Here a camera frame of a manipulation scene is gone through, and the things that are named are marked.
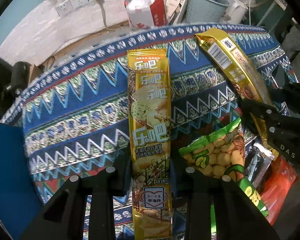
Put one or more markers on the cardboard pieces by bin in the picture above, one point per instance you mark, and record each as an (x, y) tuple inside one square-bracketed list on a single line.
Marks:
[(175, 10)]

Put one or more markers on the red snack bag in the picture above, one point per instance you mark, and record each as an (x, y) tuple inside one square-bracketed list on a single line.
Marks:
[(277, 187)]

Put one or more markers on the white electric kettle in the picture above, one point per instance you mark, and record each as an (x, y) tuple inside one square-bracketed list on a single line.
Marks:
[(235, 13)]

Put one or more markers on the blue patterned tablecloth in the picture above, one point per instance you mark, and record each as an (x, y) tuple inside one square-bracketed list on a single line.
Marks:
[(75, 116)]

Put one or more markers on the silver foil snack bag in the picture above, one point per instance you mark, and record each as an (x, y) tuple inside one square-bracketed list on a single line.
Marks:
[(257, 161)]

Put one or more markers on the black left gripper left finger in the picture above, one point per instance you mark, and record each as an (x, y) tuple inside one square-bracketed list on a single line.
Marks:
[(63, 216)]

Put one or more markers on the gold chip packet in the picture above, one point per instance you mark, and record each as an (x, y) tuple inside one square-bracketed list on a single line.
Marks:
[(236, 66), (149, 116)]

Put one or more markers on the black round speaker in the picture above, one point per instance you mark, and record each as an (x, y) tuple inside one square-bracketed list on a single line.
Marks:
[(19, 78)]

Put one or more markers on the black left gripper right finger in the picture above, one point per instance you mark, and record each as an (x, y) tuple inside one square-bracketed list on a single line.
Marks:
[(236, 217)]

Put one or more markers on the green peanut snack bag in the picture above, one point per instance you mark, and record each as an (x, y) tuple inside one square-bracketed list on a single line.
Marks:
[(223, 153)]

